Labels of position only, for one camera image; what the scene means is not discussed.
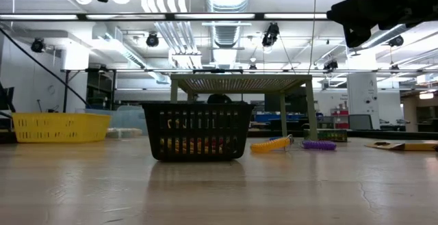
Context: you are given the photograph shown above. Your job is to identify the blue bin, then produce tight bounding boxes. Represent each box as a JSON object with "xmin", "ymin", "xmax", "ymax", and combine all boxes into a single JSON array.
[{"xmin": 255, "ymin": 114, "xmax": 296, "ymax": 123}]

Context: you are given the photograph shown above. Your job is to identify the black plastic basket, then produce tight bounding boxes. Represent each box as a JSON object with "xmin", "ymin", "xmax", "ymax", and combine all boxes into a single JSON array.
[{"xmin": 140, "ymin": 101, "xmax": 256, "ymax": 161}]

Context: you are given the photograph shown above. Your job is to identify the dark cabinet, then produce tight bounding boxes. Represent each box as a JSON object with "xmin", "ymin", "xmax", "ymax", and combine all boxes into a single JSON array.
[{"xmin": 263, "ymin": 93, "xmax": 309, "ymax": 130}]

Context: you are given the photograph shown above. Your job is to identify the purple coil wristband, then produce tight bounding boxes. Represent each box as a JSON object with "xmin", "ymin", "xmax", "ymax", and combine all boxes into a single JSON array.
[{"xmin": 300, "ymin": 140, "xmax": 337, "ymax": 151}]

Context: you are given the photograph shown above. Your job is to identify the black ceiling spotlight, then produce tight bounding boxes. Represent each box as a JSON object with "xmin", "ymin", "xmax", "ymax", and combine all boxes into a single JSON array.
[
  {"xmin": 146, "ymin": 33, "xmax": 160, "ymax": 48},
  {"xmin": 261, "ymin": 22, "xmax": 281, "ymax": 48},
  {"xmin": 323, "ymin": 59, "xmax": 339, "ymax": 72},
  {"xmin": 388, "ymin": 35, "xmax": 405, "ymax": 48},
  {"xmin": 30, "ymin": 38, "xmax": 46, "ymax": 54}
]

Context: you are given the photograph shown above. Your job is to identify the thin black cable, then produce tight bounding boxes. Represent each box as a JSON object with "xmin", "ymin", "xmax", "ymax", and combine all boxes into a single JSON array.
[{"xmin": 0, "ymin": 28, "xmax": 92, "ymax": 109}]

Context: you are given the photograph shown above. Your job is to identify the black metal table frame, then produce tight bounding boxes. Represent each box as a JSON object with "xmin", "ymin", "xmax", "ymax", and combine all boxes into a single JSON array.
[{"xmin": 0, "ymin": 129, "xmax": 438, "ymax": 144}]

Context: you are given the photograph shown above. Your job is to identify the white ceiling pipes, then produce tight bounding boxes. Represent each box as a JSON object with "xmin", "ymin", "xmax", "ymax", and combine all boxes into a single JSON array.
[{"xmin": 142, "ymin": 0, "xmax": 203, "ymax": 70}]

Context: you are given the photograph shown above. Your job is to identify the yellow plastic basket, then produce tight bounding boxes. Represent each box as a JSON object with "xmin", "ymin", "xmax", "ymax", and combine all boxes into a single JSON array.
[{"xmin": 12, "ymin": 111, "xmax": 112, "ymax": 143}]

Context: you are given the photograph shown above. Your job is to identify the person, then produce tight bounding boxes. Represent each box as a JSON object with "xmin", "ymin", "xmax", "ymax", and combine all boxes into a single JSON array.
[{"xmin": 207, "ymin": 94, "xmax": 233, "ymax": 105}]

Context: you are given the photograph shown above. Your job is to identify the red rubber band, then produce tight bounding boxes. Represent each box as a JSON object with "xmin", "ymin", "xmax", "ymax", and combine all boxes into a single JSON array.
[{"xmin": 201, "ymin": 136, "xmax": 223, "ymax": 150}]

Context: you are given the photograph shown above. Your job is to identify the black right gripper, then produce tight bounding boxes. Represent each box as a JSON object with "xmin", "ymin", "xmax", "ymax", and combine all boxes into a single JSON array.
[{"xmin": 326, "ymin": 0, "xmax": 438, "ymax": 48}]

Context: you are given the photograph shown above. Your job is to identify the dark storage rack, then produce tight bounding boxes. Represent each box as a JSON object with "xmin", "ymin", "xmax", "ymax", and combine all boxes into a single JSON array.
[{"xmin": 85, "ymin": 70, "xmax": 117, "ymax": 109}]

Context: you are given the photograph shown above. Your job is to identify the red tool cabinet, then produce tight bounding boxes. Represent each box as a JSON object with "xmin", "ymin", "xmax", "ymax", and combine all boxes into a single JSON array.
[{"xmin": 330, "ymin": 107, "xmax": 350, "ymax": 130}]

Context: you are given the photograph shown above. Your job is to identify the black horizontal pipe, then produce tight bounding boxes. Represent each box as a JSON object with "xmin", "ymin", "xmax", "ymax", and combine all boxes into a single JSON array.
[{"xmin": 61, "ymin": 68, "xmax": 438, "ymax": 74}]

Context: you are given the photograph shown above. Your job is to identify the clear plastic container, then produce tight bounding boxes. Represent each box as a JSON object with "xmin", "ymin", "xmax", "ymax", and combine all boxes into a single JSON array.
[{"xmin": 75, "ymin": 105, "xmax": 149, "ymax": 140}]

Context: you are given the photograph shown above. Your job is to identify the yellow crayon box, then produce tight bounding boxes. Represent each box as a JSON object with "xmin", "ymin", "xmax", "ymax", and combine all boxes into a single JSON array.
[{"xmin": 364, "ymin": 141, "xmax": 438, "ymax": 152}]

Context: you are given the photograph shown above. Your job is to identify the orange coil wristband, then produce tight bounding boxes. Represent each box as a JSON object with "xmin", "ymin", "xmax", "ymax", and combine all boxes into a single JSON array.
[{"xmin": 249, "ymin": 135, "xmax": 294, "ymax": 153}]

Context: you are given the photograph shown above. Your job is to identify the white pillar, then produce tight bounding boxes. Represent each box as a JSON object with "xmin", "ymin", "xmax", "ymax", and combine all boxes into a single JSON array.
[{"xmin": 346, "ymin": 72, "xmax": 381, "ymax": 131}]

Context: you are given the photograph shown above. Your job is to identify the green perforated metal shelf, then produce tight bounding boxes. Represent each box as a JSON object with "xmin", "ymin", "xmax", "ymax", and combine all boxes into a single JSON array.
[{"xmin": 170, "ymin": 73, "xmax": 318, "ymax": 141}]

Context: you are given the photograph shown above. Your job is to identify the thin hanging wire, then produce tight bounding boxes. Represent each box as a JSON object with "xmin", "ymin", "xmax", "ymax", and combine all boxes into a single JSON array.
[{"xmin": 307, "ymin": 0, "xmax": 318, "ymax": 75}]

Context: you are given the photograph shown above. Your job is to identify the black vertical post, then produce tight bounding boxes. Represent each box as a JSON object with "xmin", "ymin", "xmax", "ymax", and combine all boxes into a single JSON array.
[{"xmin": 63, "ymin": 70, "xmax": 69, "ymax": 113}]

